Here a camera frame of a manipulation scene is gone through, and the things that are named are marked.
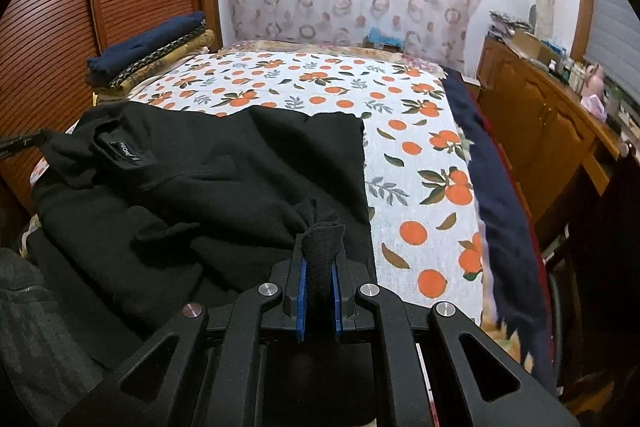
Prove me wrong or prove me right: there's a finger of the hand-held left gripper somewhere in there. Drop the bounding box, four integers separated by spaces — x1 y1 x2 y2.
0 131 51 158

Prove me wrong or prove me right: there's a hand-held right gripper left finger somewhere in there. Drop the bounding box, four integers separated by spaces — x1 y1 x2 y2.
60 232 308 427

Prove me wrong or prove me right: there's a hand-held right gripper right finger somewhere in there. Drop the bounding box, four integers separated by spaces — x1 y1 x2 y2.
331 252 581 427

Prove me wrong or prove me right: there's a black t-shirt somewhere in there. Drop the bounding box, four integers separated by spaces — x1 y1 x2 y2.
25 101 378 373

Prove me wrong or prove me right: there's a stack of folded clothes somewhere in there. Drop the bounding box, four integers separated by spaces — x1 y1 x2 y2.
86 11 208 85

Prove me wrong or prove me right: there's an orange-print bed sheet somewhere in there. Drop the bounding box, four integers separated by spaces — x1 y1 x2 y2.
30 51 488 333

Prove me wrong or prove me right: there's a dark patterned folded cloth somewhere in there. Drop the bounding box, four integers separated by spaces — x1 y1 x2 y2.
107 24 208 88

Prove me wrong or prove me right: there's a navy blanket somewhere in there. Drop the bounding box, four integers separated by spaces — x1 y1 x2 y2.
442 67 558 388

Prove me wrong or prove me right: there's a gold patterned folded cloth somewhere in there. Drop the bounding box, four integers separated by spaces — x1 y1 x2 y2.
95 32 217 100

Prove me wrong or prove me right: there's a person's dark grey clothing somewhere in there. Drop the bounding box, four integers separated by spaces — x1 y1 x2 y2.
0 247 141 427

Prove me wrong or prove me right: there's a dark chair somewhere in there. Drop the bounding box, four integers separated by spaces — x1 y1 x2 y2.
547 147 640 413

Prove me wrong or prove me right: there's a wooden sideboard cabinet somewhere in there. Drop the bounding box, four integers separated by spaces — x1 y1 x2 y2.
475 34 626 228

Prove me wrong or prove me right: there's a teal object on box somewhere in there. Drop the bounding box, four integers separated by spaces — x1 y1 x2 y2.
364 27 403 50

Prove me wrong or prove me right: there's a pink tissue box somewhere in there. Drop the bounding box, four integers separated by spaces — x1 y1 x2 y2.
580 94 608 120

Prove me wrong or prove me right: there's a cardboard box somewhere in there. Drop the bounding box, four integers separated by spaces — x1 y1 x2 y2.
507 29 553 60

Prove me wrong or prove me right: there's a pile of patterned cloths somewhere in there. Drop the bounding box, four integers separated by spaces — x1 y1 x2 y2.
487 11 533 40

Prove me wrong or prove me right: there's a group of toiletry bottles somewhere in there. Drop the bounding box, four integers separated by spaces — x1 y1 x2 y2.
547 39 586 88

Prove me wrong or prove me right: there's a pink thermos bottle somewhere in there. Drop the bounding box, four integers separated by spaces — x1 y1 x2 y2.
581 63 605 98

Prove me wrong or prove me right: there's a grey window blind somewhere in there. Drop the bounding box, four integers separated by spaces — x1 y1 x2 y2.
582 0 640 80

